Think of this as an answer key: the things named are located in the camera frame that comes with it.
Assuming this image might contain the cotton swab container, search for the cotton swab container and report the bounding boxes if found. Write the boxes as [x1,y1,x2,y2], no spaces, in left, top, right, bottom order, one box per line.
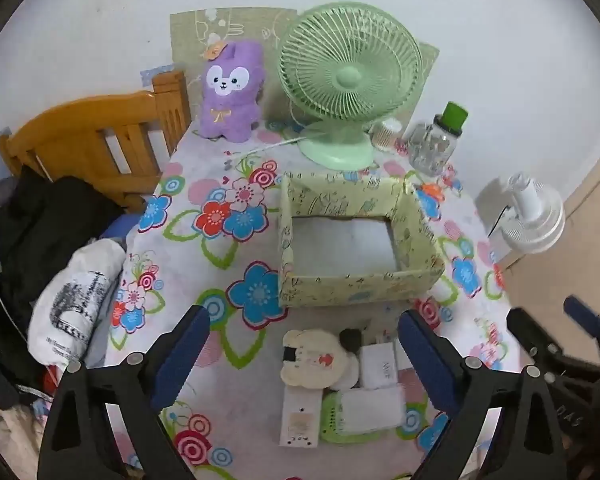
[369,117,403,152]

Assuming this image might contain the green printed wall cloth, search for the green printed wall cloth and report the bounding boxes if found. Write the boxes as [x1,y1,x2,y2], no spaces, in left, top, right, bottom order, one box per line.
[169,7,441,126]

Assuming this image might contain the yellow-green printed storage box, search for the yellow-green printed storage box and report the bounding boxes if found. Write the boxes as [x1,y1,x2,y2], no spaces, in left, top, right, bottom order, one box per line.
[278,172,446,309]

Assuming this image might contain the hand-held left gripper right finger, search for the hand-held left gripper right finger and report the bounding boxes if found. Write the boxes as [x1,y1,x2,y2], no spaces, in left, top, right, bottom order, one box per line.
[397,310,568,480]

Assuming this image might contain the black power cable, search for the black power cable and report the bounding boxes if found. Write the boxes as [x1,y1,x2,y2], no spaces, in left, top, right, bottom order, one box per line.
[487,205,511,236]

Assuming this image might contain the cream bear-shaped pouch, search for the cream bear-shaped pouch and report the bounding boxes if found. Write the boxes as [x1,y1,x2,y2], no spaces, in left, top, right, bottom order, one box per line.
[280,329,363,391]

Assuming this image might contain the floral tablecloth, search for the floral tablecloth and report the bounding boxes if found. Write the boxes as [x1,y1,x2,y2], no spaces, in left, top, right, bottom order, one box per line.
[102,120,526,480]

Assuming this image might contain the white printed bag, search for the white printed bag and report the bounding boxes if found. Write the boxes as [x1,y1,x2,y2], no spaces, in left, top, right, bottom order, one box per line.
[27,239,127,363]

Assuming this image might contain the blue patterned wall sticker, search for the blue patterned wall sticker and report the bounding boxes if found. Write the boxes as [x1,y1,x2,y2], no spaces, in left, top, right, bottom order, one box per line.
[140,62,176,86]

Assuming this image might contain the black clothes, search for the black clothes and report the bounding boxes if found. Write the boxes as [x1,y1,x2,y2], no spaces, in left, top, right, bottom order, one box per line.
[0,165,126,311]

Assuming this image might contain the green desk fan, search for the green desk fan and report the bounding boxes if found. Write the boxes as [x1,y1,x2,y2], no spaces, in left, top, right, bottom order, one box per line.
[278,2,423,172]

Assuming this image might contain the glass jar with green lid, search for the glass jar with green lid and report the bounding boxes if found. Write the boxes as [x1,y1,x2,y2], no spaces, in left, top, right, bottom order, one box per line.
[407,101,470,177]

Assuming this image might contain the black backpack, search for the black backpack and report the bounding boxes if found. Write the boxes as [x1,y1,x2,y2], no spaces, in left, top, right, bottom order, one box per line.
[0,275,36,406]

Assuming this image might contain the wooden chair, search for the wooden chair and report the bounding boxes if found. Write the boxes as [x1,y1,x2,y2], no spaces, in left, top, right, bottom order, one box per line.
[0,71,193,211]

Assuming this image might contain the purple plush toy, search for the purple plush toy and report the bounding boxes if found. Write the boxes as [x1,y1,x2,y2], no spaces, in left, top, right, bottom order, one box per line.
[199,40,267,143]

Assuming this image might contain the pink cloth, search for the pink cloth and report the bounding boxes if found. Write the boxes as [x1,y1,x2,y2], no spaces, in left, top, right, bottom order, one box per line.
[0,390,46,480]

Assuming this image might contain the green perforated plastic case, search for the green perforated plastic case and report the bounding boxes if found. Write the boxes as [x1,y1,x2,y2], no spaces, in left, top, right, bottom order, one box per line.
[320,390,411,445]

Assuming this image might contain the white standing fan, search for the white standing fan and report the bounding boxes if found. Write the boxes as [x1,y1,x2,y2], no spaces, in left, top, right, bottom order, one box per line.
[475,172,566,254]

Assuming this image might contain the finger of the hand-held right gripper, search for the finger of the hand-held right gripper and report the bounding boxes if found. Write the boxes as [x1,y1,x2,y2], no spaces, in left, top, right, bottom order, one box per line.
[564,296,600,361]
[507,307,571,376]

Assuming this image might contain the white fan power cable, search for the white fan power cable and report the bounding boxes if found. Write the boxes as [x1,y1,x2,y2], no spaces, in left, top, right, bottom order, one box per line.
[222,135,311,171]

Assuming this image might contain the white power adapter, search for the white power adapter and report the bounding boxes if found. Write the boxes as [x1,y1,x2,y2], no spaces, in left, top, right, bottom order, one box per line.
[357,342,398,390]

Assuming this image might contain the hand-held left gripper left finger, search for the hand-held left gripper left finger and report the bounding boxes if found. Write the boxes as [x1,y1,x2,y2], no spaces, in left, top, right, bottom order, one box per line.
[36,304,212,480]

